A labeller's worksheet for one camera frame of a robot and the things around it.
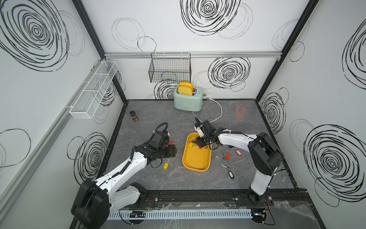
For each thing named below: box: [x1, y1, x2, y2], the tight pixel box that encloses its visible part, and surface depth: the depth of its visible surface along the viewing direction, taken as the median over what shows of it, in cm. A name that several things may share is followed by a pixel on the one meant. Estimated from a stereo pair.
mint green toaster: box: [173, 87, 204, 112], surface depth 108 cm
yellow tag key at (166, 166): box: [162, 162, 170, 171], surface depth 86 cm
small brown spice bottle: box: [129, 110, 140, 124], surface depth 102 cm
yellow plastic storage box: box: [182, 132, 213, 172], surface depth 88 cm
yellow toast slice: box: [177, 80, 194, 96], surface depth 104 cm
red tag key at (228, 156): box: [225, 152, 232, 161], surface depth 91 cm
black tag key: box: [221, 164, 235, 180], surface depth 84 cm
